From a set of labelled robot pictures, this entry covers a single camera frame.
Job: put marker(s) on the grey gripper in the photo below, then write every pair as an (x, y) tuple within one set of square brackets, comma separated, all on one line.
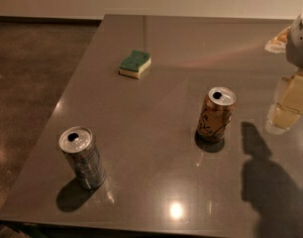
[(299, 44)]

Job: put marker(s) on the orange soda can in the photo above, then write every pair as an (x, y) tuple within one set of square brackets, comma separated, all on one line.
[(217, 111)]

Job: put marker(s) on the green and yellow sponge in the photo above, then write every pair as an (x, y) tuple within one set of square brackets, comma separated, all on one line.
[(135, 64)]

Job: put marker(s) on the silver soda can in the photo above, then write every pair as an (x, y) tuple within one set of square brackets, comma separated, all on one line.
[(78, 145)]

